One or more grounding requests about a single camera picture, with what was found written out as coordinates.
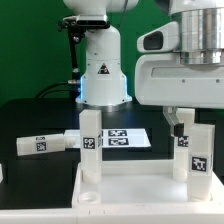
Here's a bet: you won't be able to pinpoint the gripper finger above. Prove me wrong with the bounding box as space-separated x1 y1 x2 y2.
163 106 184 137

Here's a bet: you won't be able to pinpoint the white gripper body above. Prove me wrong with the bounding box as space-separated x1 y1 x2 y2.
135 53 224 109

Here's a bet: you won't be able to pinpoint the white desk tabletop tray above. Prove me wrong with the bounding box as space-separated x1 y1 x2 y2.
71 158 223 209

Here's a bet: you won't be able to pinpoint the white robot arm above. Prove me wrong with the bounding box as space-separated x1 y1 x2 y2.
63 0 224 134

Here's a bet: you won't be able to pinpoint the white marker sheet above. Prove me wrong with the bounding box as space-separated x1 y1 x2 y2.
64 128 151 148

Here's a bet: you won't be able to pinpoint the white L-shaped fence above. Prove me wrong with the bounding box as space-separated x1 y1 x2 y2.
0 174 224 224

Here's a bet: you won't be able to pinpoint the white piece at left edge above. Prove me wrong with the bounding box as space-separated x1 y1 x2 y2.
0 164 3 184

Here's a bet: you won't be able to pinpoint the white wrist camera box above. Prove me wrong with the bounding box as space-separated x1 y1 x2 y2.
137 21 180 53

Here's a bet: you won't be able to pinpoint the black cables behind base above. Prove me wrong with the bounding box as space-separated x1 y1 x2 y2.
34 79 82 100

